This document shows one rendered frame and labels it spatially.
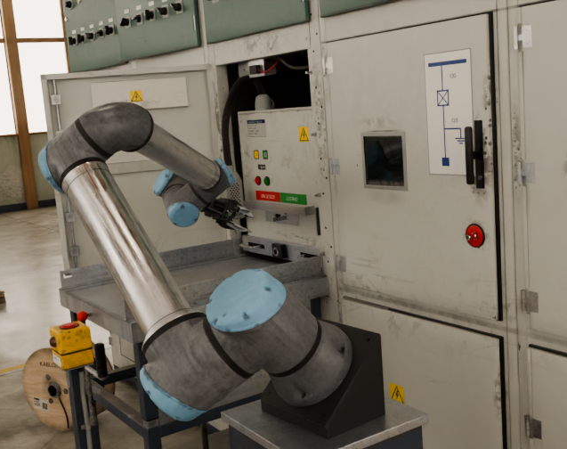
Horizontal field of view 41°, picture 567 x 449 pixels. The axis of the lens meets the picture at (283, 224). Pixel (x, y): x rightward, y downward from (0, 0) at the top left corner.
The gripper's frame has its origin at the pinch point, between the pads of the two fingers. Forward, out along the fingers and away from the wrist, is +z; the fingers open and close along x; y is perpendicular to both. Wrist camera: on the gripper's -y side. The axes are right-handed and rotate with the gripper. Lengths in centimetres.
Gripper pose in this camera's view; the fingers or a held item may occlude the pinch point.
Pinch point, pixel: (247, 222)
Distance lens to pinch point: 259.6
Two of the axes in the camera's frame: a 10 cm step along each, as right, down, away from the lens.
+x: 3.4, -9.3, 1.4
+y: 5.7, 0.8, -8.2
